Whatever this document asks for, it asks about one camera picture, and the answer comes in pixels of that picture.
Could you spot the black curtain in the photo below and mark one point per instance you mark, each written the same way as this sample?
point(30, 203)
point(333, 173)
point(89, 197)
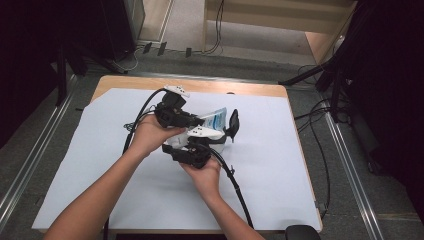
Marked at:
point(393, 83)
point(26, 50)

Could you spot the blue and white pouch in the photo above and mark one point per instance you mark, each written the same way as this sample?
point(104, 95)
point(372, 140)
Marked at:
point(216, 118)

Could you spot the metal floor rail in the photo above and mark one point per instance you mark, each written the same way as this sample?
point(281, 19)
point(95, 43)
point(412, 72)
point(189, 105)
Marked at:
point(355, 185)
point(31, 156)

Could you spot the person's right hand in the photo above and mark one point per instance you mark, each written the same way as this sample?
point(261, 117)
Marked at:
point(206, 180)

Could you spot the person's left hand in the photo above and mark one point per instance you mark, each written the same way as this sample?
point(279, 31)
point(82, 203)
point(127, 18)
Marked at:
point(150, 135)

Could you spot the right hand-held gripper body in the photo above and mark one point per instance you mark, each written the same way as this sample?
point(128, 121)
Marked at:
point(196, 155)

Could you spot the light wooden furniture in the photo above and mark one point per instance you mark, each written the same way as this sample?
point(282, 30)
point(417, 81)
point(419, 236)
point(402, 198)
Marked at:
point(260, 21)

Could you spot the small black floor strip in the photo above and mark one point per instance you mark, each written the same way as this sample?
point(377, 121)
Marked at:
point(162, 48)
point(147, 47)
point(188, 52)

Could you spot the black metal stand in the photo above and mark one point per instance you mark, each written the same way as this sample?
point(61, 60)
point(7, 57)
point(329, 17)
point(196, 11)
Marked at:
point(303, 76)
point(61, 76)

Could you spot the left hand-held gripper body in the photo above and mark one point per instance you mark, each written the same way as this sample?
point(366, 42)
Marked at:
point(171, 113)

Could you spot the dark cabinet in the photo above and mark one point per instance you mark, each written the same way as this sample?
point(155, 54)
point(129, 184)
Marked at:
point(116, 26)

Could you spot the clear container with black lid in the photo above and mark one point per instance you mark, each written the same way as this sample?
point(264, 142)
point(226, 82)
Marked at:
point(233, 125)

